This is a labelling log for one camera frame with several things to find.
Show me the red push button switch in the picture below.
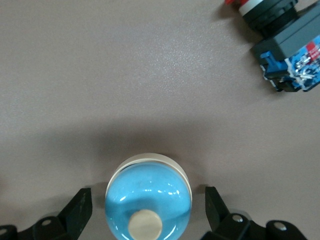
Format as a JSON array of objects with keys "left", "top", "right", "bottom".
[{"left": 223, "top": 0, "right": 320, "bottom": 93}]

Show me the blue desk bell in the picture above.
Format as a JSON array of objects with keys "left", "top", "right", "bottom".
[{"left": 104, "top": 152, "right": 193, "bottom": 240}]

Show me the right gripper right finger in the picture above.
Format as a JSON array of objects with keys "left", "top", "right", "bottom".
[{"left": 199, "top": 186, "right": 311, "bottom": 240}]

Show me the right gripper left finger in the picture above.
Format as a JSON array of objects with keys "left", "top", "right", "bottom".
[{"left": 0, "top": 187, "right": 94, "bottom": 240}]

